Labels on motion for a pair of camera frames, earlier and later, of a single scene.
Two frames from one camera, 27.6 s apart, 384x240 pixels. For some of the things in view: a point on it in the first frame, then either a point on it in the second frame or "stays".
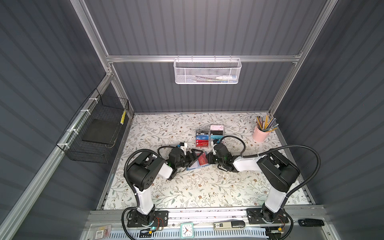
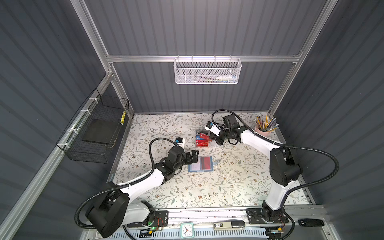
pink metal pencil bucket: (260, 136) stays
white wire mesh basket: (207, 71) stays
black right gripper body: (219, 161) to (224, 134)
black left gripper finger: (193, 162) stays
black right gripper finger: (210, 159) to (219, 142)
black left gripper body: (184, 161) stays
